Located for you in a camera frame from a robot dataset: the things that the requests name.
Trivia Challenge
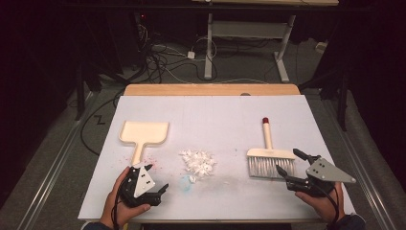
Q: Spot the small white box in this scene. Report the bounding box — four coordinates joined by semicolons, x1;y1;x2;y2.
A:
315;40;329;55

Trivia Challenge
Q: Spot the cream plastic dustpan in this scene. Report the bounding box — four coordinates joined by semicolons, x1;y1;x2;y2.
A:
119;120;169;167

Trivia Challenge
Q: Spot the wooden table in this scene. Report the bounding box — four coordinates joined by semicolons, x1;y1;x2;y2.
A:
123;82;327;224

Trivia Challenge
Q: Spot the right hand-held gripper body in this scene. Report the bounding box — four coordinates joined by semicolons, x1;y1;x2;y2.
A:
284;154;357;198

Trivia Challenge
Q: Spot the person's left hand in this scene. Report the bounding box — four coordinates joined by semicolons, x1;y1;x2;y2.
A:
99;166;152;230

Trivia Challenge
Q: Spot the tangle of black cables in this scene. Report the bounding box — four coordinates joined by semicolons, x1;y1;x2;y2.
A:
135;23;219;84

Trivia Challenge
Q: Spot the white metal desk frame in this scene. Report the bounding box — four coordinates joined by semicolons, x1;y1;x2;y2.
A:
191;0;340;83

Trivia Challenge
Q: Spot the person's dark left sleeve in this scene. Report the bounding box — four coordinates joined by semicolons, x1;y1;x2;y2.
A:
79;220;113;230

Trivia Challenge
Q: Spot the person's dark sleeve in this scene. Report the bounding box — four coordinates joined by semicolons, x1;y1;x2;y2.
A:
329;212;367;230
79;220;113;230

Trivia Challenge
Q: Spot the pile of white paper scraps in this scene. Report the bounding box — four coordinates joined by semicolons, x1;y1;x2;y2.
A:
178;149;217;185

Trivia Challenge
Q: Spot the metal floor rail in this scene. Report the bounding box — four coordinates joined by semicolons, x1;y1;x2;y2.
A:
321;95;397;230
13;91;98;230

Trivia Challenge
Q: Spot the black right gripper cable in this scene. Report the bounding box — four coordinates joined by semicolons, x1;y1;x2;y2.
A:
318;182;341;226

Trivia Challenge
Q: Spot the person's dark right sleeve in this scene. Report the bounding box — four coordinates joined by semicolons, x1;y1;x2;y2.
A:
329;212;367;230

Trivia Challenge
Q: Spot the black stand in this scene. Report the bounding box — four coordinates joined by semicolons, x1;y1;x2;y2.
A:
299;61;352;132
74;61;103;122

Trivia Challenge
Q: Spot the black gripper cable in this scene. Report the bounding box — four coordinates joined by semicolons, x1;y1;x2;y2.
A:
318;182;341;226
110;186;123;230

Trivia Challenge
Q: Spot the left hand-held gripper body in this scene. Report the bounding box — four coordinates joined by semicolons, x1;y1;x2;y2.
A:
118;163;163;208

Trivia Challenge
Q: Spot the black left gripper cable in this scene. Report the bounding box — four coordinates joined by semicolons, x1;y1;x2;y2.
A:
110;186;123;230

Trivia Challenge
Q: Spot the black floor cable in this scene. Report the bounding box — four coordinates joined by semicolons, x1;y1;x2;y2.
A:
79;91;126;157

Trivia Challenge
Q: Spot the white table mat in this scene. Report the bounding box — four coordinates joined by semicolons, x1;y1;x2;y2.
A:
77;95;357;221

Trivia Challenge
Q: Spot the person's right hand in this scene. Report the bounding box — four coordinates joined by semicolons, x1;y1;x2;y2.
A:
293;181;346;225

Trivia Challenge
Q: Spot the cream brush with grey bristles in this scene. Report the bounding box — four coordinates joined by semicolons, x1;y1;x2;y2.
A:
245;117;297;179

